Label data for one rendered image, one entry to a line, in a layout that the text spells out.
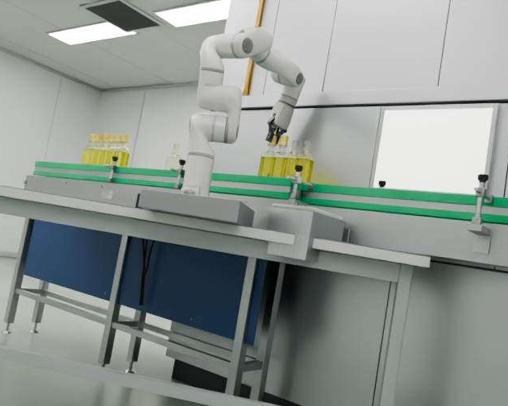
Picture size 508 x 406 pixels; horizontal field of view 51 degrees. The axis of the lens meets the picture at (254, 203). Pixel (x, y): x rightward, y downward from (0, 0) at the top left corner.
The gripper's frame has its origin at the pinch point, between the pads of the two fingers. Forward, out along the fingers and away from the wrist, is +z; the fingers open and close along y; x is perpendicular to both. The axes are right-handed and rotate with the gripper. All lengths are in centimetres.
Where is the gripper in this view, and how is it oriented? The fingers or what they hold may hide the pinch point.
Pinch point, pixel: (272, 138)
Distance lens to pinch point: 223.7
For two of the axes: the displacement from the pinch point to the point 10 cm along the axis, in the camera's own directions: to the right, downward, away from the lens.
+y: -5.7, -1.7, -8.0
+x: 7.3, 3.4, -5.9
